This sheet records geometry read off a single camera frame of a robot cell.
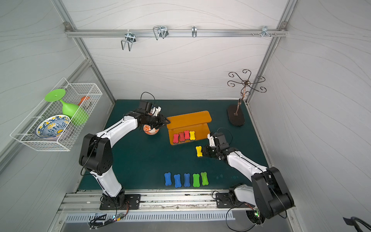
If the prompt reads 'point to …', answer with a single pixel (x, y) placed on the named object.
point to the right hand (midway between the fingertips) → (202, 149)
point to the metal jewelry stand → (236, 113)
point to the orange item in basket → (82, 99)
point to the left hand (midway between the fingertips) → (169, 123)
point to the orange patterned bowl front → (148, 130)
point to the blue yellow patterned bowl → (51, 127)
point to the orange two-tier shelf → (197, 122)
